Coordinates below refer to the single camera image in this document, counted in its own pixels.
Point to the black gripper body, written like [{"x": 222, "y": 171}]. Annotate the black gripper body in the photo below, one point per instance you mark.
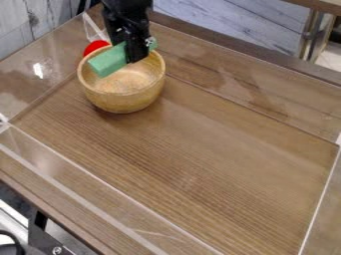
[{"x": 135, "y": 21}]

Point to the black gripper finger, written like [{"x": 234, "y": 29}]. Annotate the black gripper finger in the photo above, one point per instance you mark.
[
  {"x": 116, "y": 36},
  {"x": 136, "y": 45}
]

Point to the green rectangular block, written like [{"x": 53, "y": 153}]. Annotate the green rectangular block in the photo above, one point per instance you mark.
[{"x": 108, "y": 61}]

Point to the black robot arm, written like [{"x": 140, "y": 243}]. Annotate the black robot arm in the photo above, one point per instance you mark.
[{"x": 126, "y": 6}]

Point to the light wooden bowl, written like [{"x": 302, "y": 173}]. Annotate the light wooden bowl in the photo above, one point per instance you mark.
[{"x": 131, "y": 88}]

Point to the clear acrylic corner piece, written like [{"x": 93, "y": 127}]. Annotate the clear acrylic corner piece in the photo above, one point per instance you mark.
[{"x": 93, "y": 32}]

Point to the red ball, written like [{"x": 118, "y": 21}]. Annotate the red ball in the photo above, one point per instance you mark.
[{"x": 95, "y": 47}]

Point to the wooden table leg background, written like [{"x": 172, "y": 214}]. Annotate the wooden table leg background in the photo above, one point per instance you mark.
[{"x": 315, "y": 35}]

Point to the clear acrylic front barrier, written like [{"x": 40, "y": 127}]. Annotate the clear acrylic front barrier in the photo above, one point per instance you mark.
[{"x": 107, "y": 219}]

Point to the black table leg bracket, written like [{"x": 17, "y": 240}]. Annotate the black table leg bracket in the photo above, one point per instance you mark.
[{"x": 40, "y": 239}]

